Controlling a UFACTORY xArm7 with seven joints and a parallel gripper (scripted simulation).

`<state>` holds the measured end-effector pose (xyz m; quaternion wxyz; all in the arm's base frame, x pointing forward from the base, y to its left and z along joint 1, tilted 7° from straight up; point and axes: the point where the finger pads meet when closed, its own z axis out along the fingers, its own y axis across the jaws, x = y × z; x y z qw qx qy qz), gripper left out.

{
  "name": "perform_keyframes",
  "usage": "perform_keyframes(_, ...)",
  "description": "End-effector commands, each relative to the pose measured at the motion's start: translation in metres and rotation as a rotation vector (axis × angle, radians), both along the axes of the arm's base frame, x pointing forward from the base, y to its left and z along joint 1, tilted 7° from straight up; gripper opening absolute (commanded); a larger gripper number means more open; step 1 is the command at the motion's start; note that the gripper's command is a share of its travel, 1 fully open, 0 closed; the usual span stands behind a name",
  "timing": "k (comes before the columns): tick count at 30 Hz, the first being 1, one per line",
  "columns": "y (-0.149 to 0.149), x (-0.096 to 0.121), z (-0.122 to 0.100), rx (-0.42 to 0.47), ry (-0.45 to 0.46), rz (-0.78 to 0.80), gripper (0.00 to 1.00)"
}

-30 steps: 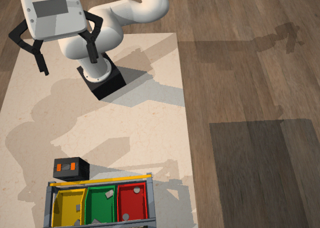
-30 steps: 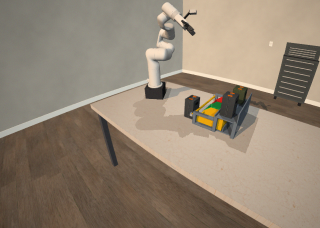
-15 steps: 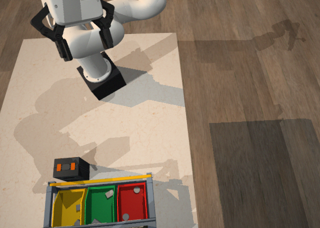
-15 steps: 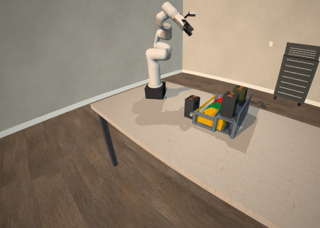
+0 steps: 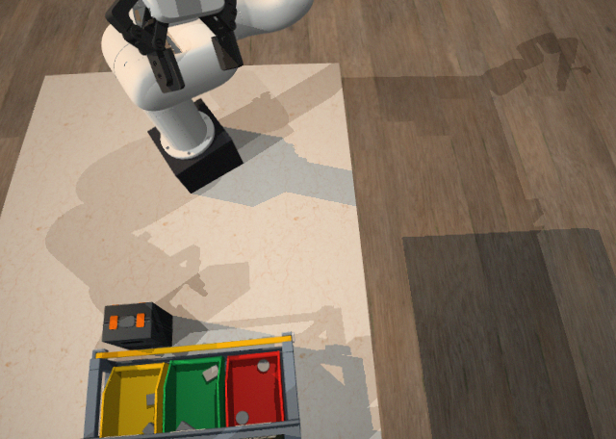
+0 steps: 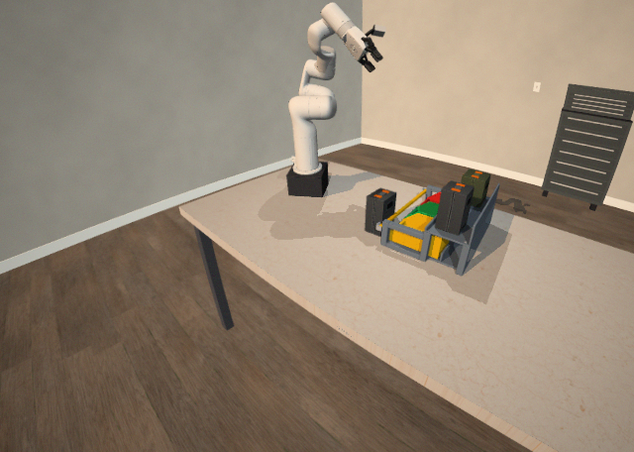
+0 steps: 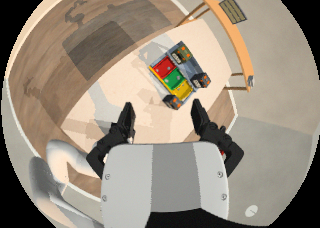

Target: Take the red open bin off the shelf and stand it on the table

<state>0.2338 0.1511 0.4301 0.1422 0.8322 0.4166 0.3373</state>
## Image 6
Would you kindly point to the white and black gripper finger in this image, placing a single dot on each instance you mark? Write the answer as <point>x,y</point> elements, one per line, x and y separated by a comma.
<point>366,63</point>
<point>372,49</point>

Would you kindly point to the yellow bar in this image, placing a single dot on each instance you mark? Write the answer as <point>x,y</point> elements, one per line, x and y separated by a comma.
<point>405,206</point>

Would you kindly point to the red bin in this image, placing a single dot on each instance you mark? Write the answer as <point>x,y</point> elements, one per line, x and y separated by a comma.
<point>434,198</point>

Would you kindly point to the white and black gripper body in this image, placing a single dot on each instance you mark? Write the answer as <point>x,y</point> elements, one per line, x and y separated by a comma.
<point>353,41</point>

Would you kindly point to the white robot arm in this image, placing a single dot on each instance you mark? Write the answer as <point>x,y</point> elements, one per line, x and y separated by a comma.
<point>316,102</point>

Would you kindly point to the green open bin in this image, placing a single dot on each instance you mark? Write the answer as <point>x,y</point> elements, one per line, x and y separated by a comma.
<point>430,209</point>

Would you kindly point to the grey metal shelf rack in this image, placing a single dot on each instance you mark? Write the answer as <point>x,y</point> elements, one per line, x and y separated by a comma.
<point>455,256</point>

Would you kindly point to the yellow open bin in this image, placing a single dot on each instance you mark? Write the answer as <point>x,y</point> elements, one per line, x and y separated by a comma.
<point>418,221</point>

